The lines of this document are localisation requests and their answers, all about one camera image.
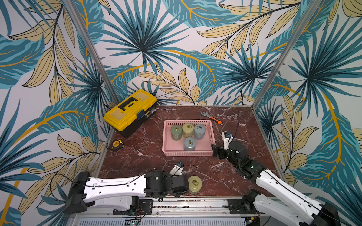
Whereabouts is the yellow-green canister front row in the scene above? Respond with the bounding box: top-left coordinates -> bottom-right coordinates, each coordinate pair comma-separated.
188,176 -> 203,195

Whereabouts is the yellow-green canister row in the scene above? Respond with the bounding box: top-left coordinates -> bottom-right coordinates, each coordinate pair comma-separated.
182,123 -> 194,138
188,176 -> 203,195

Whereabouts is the blue canister front row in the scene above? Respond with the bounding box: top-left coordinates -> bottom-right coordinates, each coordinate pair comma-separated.
184,137 -> 197,151

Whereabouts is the blue canister row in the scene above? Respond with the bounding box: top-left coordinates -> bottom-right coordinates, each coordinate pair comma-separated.
194,124 -> 206,140
184,137 -> 197,151

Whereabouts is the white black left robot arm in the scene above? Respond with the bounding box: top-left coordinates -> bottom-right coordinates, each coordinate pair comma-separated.
63,169 -> 189,214

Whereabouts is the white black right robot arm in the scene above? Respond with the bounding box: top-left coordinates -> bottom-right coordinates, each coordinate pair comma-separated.
212,141 -> 341,226

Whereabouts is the blue canister back row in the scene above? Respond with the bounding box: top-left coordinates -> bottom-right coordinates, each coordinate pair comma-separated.
194,124 -> 206,140

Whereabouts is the pink perforated plastic basket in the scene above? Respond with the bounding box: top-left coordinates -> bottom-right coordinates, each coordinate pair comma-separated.
162,120 -> 216,157

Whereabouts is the yellow-green canister back row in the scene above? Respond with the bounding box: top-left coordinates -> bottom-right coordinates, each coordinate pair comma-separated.
182,123 -> 194,138

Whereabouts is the green canister back row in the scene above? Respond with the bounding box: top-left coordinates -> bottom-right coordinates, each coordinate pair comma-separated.
171,125 -> 183,141

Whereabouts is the yellow black tape measure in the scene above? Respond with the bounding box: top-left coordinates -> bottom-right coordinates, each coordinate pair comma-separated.
109,139 -> 124,151

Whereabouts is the yellow black plastic toolbox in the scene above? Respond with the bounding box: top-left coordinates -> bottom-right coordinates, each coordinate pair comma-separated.
104,89 -> 157,138

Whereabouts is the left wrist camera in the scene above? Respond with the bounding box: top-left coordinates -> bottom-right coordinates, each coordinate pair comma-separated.
169,161 -> 185,176

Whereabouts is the orange handled adjustable wrench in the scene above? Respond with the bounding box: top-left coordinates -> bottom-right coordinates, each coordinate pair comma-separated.
201,112 -> 224,125

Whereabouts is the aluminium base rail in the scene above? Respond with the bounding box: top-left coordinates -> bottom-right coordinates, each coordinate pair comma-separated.
64,196 -> 312,226

